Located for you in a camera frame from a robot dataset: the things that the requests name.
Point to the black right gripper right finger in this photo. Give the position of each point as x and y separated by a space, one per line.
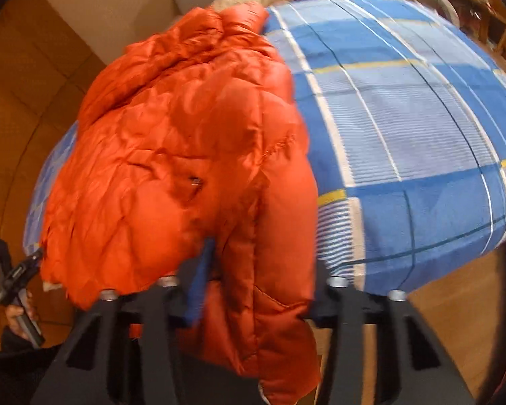
412 365

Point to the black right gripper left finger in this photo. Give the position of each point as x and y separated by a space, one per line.
91 365

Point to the orange puffer jacket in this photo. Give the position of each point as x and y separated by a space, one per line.
193 135

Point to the blue plaid bed sheet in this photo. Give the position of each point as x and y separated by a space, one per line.
406 122

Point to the wooden desk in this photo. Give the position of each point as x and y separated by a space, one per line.
485 21

